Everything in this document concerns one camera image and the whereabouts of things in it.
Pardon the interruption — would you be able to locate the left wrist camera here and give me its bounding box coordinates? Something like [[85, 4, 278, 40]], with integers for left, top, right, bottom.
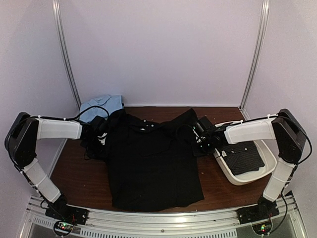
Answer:
[[91, 116, 108, 137]]

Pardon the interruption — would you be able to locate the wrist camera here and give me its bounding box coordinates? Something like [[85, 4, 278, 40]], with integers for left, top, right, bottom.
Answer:
[[91, 116, 108, 137], [194, 116, 216, 137]]

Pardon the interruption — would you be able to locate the aluminium frame post right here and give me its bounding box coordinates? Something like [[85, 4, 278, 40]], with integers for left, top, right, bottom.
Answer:
[[239, 0, 270, 119]]

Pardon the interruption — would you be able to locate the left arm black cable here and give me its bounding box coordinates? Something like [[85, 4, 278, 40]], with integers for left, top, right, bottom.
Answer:
[[64, 106, 109, 123]]

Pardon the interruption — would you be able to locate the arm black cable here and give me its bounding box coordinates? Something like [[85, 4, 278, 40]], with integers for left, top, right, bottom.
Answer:
[[64, 106, 109, 123], [279, 111, 312, 224]]

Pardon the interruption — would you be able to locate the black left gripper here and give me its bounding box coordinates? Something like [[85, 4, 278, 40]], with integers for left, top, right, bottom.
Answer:
[[82, 137, 110, 160]]

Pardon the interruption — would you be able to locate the white plastic laundry basket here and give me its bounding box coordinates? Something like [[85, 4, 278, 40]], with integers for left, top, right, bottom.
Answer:
[[213, 118, 277, 185]]

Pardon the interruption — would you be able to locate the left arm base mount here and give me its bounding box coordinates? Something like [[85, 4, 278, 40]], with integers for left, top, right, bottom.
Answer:
[[45, 194, 89, 225]]

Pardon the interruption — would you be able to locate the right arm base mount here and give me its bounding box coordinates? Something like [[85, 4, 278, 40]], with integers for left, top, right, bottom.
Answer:
[[237, 196, 279, 224]]

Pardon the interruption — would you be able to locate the black long sleeve shirt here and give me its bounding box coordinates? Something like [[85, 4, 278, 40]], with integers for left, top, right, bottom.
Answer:
[[96, 109, 204, 212]]

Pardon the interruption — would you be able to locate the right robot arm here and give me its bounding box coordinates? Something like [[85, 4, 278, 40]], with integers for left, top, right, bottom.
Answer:
[[193, 109, 311, 219]]

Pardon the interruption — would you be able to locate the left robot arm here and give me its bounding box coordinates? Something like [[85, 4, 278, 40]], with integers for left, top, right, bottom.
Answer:
[[4, 112, 108, 220]]

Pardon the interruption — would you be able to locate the light blue folded shirt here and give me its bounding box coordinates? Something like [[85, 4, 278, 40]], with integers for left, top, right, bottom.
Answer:
[[79, 95, 123, 122]]

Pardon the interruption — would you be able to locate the aluminium frame post left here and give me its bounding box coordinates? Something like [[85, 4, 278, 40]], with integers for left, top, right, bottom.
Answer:
[[52, 0, 81, 109]]

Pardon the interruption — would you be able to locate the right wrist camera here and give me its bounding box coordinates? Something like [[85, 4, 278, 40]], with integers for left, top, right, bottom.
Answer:
[[194, 116, 216, 137]]

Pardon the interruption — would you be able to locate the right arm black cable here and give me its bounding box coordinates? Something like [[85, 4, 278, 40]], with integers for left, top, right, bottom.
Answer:
[[279, 111, 312, 224]]

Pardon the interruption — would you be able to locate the aluminium frame post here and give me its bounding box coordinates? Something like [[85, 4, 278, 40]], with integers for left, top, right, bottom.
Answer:
[[52, 0, 81, 109], [239, 0, 270, 119]]

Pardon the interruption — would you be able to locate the dark pinstriped folded shirt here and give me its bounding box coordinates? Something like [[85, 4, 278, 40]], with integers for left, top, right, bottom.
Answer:
[[220, 141, 265, 176]]

